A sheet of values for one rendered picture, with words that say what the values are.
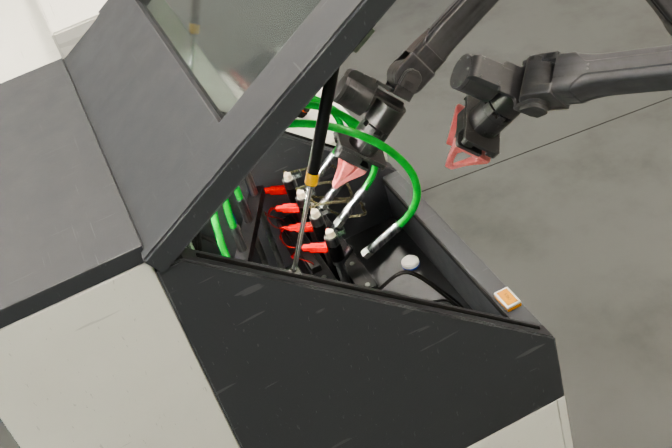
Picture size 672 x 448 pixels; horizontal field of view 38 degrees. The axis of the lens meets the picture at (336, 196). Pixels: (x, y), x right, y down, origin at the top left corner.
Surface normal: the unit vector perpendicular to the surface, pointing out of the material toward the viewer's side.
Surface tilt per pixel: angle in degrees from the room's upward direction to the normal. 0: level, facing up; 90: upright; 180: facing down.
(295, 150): 90
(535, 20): 0
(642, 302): 0
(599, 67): 34
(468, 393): 90
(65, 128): 0
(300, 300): 90
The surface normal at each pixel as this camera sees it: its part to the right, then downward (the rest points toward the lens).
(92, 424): 0.38, 0.47
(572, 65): -0.66, -0.36
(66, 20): -0.25, -0.77
